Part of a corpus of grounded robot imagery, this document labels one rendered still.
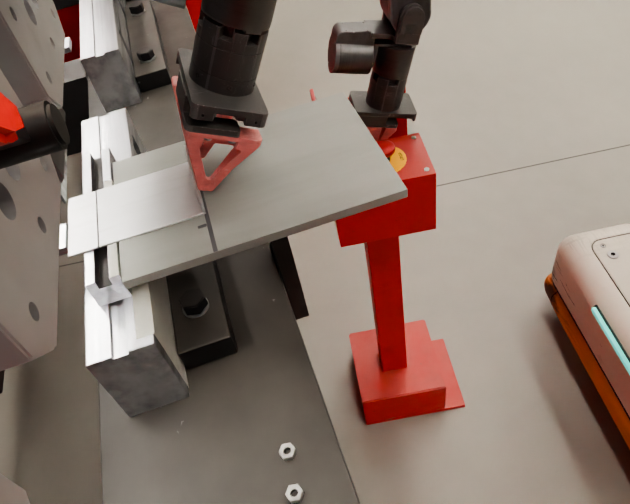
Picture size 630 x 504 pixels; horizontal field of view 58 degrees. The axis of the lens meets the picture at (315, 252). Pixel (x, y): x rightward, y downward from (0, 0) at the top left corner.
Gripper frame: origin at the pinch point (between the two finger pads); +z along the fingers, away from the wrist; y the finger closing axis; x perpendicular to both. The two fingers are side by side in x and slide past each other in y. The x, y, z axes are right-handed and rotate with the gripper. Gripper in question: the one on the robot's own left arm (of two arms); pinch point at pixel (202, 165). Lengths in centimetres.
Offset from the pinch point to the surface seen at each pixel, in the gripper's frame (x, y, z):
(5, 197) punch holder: -14.6, 24.1, -13.6
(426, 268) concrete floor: 90, -58, 68
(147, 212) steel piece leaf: -4.8, 2.5, 4.2
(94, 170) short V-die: -9.1, -8.6, 7.8
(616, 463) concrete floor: 103, 11, 61
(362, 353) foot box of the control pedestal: 58, -29, 71
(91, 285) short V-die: -9.7, 9.3, 7.2
